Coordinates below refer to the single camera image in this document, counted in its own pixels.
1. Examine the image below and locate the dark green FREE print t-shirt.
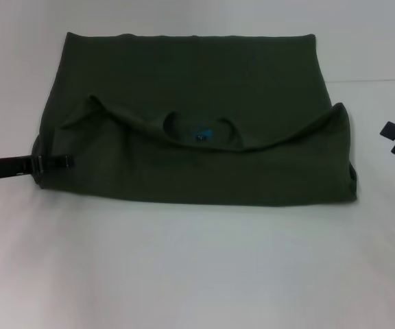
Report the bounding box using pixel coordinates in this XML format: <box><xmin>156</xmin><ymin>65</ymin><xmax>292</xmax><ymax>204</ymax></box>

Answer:
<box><xmin>31</xmin><ymin>32</ymin><xmax>359</xmax><ymax>208</ymax></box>

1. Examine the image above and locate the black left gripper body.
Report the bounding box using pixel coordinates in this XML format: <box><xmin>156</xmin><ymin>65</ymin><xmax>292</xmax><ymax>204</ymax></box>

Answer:
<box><xmin>0</xmin><ymin>154</ymin><xmax>43</xmax><ymax>188</ymax></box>

